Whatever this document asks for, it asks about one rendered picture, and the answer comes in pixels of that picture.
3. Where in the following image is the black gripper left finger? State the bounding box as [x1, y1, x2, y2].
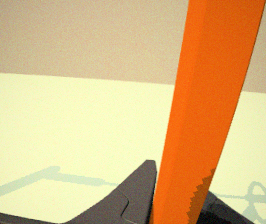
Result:
[0, 160, 157, 224]

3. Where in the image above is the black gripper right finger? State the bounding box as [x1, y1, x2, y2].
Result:
[197, 190, 254, 224]

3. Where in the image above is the orange handle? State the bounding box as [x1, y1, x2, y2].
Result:
[149, 0, 266, 224]

